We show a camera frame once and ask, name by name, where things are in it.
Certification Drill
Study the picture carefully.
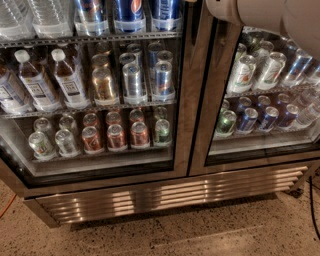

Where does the glass fridge door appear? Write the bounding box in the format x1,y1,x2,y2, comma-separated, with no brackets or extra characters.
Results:
0,0,212,199
190,1,319,175

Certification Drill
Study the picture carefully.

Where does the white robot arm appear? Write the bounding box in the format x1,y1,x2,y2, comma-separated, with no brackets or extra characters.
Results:
205,0,320,61

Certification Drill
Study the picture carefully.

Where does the green can left door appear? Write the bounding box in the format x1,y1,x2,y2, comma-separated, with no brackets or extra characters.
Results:
153,119,171,147

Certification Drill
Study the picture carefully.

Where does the green can door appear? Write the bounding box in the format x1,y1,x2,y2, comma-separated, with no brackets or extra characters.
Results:
215,110,237,137
153,119,171,147

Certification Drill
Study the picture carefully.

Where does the green can right door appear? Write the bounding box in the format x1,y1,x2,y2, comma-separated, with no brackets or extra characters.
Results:
215,110,237,137

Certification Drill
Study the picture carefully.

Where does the blue can right door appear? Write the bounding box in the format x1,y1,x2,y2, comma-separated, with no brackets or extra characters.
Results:
236,107,258,134

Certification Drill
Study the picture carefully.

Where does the steel fridge base grille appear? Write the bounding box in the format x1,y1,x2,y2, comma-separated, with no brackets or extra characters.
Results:
24,164,308,227

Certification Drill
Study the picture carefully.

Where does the red can right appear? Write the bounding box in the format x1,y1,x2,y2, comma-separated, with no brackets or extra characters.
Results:
130,122,150,149

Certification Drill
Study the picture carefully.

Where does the red can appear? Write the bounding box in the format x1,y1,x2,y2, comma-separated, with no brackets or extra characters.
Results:
82,126,104,154
107,124,127,152
130,122,150,149

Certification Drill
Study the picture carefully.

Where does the blue silver can front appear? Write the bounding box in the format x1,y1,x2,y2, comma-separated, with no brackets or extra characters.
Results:
152,61,175,101

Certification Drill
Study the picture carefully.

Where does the red can middle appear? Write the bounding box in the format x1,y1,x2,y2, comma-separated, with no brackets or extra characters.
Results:
107,124,127,152

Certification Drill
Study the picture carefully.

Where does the red can left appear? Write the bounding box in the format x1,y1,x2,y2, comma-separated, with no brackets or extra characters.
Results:
82,126,104,154

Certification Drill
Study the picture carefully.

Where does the gold can front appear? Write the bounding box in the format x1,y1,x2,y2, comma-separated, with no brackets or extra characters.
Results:
92,67,119,105

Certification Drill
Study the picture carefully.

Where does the tea bottle white cap right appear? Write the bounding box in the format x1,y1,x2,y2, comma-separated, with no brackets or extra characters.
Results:
51,49,89,109

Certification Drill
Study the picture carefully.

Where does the tea bottle white cap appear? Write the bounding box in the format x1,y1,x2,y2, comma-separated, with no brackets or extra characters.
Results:
14,50,61,112
51,49,89,109

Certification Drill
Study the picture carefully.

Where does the white can orange label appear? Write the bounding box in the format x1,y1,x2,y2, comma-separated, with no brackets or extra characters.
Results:
227,55,256,94

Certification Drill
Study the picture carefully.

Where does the pepsi bottle middle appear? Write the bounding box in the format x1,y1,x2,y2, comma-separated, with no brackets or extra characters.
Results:
113,0,143,33

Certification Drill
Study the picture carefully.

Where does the silver can bottom left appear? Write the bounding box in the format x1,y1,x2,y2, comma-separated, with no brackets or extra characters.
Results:
28,131,56,161

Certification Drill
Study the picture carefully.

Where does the tea bottle white cap left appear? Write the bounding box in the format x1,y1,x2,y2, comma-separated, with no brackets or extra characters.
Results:
14,50,61,112

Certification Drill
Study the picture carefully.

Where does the clear water bottle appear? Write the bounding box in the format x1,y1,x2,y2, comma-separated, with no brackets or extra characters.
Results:
27,0,74,39

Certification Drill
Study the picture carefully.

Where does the black floor cable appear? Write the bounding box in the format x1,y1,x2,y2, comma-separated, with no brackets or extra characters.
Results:
308,175,320,242

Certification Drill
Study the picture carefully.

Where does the orange floor cable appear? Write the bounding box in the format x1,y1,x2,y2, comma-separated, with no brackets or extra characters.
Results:
0,194,17,218

